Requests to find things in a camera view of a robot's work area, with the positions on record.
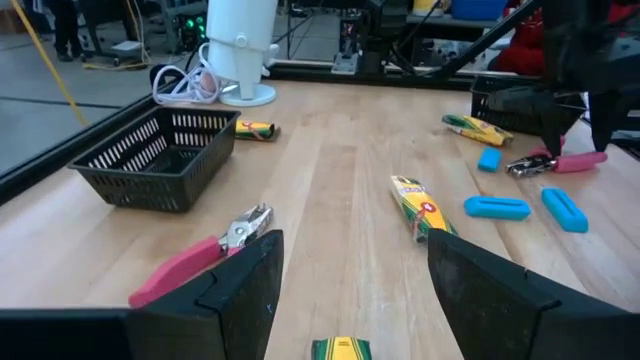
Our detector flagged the white coiled cable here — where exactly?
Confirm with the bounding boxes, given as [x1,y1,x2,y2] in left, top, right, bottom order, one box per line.
[151,42,224,106]

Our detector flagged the yellow container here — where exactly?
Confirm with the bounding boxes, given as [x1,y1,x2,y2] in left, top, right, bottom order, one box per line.
[412,0,451,17]

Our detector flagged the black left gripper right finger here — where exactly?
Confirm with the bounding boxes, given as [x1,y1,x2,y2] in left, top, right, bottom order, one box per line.
[427,228,640,360]

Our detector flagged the black workbench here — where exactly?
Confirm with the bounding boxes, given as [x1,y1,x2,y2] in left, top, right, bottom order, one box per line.
[404,13,501,42]

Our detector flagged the red bulky object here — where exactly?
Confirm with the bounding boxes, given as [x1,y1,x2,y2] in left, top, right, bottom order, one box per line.
[488,0,547,77]

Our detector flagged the yellow green crayon box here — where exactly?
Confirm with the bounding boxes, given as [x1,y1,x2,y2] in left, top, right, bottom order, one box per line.
[234,119,281,143]
[389,174,459,245]
[441,113,515,148]

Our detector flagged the white desk lamp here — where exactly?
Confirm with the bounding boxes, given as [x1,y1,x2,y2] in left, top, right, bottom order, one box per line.
[204,0,280,108]

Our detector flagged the computer with green lights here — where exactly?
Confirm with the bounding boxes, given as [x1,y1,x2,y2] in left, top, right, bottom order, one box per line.
[175,12,209,55]

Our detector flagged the grey metal bracket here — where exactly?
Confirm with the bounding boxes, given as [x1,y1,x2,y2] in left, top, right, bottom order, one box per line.
[330,51,361,76]

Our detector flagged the yellow hanging cable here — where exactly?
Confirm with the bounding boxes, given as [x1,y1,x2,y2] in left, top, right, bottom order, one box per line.
[9,0,90,126]

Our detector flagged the blue plastic bin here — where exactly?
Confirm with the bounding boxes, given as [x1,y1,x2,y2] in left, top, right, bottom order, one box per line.
[449,0,510,22]

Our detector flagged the blue rectangular eraser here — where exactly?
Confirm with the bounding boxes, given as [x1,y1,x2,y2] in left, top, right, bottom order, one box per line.
[463,195,532,222]
[541,187,590,234]
[477,146,503,174]

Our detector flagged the yellow floor cable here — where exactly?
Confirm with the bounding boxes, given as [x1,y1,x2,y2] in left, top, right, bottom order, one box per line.
[82,0,151,71]

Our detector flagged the pink handled pliers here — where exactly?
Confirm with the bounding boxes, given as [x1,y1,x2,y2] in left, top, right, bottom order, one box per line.
[128,203,274,309]
[504,134,609,179]

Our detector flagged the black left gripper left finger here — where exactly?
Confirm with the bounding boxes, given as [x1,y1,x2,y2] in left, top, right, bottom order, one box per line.
[127,229,285,360]

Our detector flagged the person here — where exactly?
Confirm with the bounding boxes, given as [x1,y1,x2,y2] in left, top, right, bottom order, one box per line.
[47,0,86,62]

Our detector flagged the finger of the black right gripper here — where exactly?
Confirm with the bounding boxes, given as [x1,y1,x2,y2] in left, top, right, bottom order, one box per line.
[587,89,626,153]
[487,84,586,157]

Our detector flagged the yellow tool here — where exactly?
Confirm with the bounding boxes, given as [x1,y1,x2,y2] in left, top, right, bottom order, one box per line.
[310,336,374,360]

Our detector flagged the black slotted plastic basket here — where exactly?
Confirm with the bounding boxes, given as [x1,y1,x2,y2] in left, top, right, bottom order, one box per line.
[68,105,242,214]
[469,74,587,137]

